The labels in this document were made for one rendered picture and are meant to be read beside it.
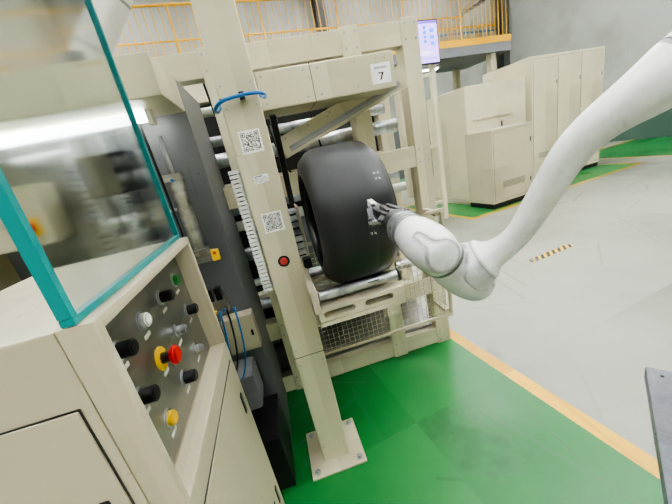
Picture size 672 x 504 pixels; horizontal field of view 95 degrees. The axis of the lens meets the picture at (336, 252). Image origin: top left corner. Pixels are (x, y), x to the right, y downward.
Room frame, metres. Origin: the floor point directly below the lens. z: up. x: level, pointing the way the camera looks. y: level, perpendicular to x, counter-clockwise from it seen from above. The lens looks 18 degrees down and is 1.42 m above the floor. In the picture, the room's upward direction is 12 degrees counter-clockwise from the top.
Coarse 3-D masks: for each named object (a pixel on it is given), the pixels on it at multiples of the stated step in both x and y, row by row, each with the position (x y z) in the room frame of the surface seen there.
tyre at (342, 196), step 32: (320, 160) 1.12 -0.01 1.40; (352, 160) 1.10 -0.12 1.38; (320, 192) 1.04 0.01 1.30; (352, 192) 1.03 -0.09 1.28; (384, 192) 1.04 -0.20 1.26; (320, 224) 1.03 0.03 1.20; (352, 224) 1.00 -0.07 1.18; (320, 256) 1.33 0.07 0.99; (352, 256) 1.01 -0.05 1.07; (384, 256) 1.05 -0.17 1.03
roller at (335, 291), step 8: (384, 272) 1.15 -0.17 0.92; (392, 272) 1.15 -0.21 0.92; (360, 280) 1.13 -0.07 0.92; (368, 280) 1.13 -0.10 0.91; (376, 280) 1.13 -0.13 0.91; (384, 280) 1.13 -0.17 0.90; (392, 280) 1.14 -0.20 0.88; (328, 288) 1.11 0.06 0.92; (336, 288) 1.11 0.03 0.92; (344, 288) 1.11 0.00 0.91; (352, 288) 1.11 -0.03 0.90; (360, 288) 1.12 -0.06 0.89; (320, 296) 1.09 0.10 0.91; (328, 296) 1.09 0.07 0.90; (336, 296) 1.10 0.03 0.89
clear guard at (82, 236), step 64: (0, 0) 0.56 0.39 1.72; (64, 0) 0.78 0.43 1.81; (0, 64) 0.49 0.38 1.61; (64, 64) 0.67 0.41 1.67; (0, 128) 0.44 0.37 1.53; (64, 128) 0.58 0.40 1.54; (128, 128) 0.86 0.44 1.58; (0, 192) 0.38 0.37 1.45; (64, 192) 0.50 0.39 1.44; (128, 192) 0.72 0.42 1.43; (64, 256) 0.43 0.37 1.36; (128, 256) 0.60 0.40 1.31; (64, 320) 0.38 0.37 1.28
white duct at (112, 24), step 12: (96, 0) 1.36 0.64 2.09; (108, 0) 1.37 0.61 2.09; (120, 0) 1.39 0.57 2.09; (132, 0) 1.44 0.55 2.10; (96, 12) 1.35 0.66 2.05; (108, 12) 1.37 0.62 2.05; (120, 12) 1.40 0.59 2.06; (108, 24) 1.37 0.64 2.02; (120, 24) 1.41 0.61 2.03; (108, 36) 1.38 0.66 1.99
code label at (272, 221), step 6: (264, 216) 1.14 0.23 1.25; (270, 216) 1.15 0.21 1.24; (276, 216) 1.15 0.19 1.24; (264, 222) 1.14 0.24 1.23; (270, 222) 1.15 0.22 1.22; (276, 222) 1.15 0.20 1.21; (282, 222) 1.15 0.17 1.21; (264, 228) 1.14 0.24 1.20; (270, 228) 1.15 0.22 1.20; (276, 228) 1.15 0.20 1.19; (282, 228) 1.15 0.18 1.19
